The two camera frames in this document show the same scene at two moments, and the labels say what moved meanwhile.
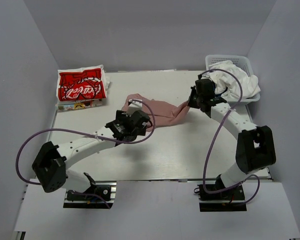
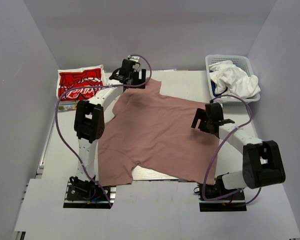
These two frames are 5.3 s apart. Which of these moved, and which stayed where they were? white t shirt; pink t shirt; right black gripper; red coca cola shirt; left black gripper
Moved: right black gripper; left black gripper; pink t shirt
Stayed: red coca cola shirt; white t shirt
